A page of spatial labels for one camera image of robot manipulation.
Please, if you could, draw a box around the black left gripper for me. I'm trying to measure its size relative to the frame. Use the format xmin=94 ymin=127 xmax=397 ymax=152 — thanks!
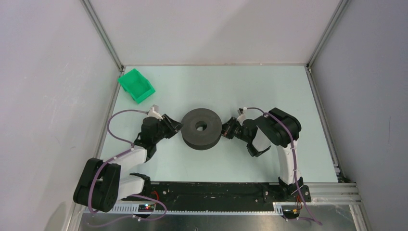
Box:
xmin=153 ymin=114 xmax=184 ymax=144

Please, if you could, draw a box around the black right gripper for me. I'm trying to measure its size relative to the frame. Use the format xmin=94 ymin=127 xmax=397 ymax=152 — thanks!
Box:
xmin=213 ymin=116 xmax=250 ymax=143

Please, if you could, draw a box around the dark grey cable spool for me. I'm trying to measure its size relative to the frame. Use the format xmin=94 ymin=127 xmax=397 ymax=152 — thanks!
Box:
xmin=181 ymin=108 xmax=222 ymax=151

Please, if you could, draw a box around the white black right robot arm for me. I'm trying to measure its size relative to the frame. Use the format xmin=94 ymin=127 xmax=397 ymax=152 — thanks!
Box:
xmin=221 ymin=107 xmax=303 ymax=201

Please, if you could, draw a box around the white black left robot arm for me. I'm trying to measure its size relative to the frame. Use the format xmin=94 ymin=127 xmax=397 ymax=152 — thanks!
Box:
xmin=73 ymin=115 xmax=183 ymax=212

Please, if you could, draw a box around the green plastic bin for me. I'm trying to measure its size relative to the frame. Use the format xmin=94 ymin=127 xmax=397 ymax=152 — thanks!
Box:
xmin=118 ymin=69 xmax=155 ymax=103

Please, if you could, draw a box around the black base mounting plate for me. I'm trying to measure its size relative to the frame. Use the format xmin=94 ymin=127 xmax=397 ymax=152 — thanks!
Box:
xmin=142 ymin=181 xmax=300 ymax=211

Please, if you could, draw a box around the left controller circuit board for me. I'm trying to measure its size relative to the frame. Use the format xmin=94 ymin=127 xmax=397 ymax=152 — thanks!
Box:
xmin=138 ymin=204 xmax=155 ymax=213

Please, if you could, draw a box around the controller circuit board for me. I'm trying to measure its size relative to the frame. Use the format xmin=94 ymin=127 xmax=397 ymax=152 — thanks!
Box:
xmin=138 ymin=204 xmax=155 ymax=213
xmin=282 ymin=208 xmax=301 ymax=220

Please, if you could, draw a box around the right controller circuit board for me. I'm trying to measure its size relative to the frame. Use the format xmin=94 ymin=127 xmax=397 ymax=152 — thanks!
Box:
xmin=282 ymin=208 xmax=301 ymax=220

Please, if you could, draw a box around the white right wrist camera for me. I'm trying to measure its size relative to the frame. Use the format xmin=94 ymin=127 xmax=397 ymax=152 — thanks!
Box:
xmin=237 ymin=107 xmax=248 ymax=126

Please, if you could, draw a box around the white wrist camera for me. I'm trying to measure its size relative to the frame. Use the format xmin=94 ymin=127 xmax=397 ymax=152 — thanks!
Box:
xmin=237 ymin=107 xmax=248 ymax=126
xmin=147 ymin=104 xmax=163 ymax=120

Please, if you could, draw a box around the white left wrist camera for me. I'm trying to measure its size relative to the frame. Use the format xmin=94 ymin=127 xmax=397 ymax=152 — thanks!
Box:
xmin=147 ymin=104 xmax=163 ymax=120

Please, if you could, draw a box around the slotted white cable duct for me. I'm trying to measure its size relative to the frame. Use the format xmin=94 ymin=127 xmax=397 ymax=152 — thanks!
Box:
xmin=97 ymin=204 xmax=283 ymax=216

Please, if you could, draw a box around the aluminium frame rail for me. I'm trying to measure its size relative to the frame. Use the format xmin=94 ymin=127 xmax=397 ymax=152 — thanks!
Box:
xmin=80 ymin=0 xmax=124 ymax=72

